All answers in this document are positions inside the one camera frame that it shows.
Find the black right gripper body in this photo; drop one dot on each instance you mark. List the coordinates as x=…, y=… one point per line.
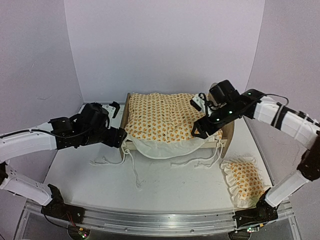
x=226, y=115

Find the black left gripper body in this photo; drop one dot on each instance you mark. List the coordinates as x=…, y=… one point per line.
x=94, y=137

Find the wooden pet bed frame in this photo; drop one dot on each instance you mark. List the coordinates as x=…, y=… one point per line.
x=225, y=135

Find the duck print ruffled cushion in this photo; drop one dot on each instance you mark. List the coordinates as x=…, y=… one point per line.
x=165, y=125

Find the small duck print pillow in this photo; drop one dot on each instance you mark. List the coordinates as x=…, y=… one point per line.
x=244, y=180

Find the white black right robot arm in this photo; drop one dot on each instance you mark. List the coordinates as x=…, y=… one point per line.
x=299, y=140

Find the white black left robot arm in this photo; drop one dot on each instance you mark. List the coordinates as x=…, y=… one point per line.
x=92, y=125

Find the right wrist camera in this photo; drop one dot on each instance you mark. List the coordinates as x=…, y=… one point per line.
x=200, y=103

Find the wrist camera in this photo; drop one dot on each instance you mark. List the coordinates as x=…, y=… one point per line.
x=200, y=103
x=112, y=109

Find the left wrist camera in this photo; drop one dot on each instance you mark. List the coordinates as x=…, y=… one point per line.
x=112, y=109

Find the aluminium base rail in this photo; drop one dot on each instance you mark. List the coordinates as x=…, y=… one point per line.
x=135, y=213

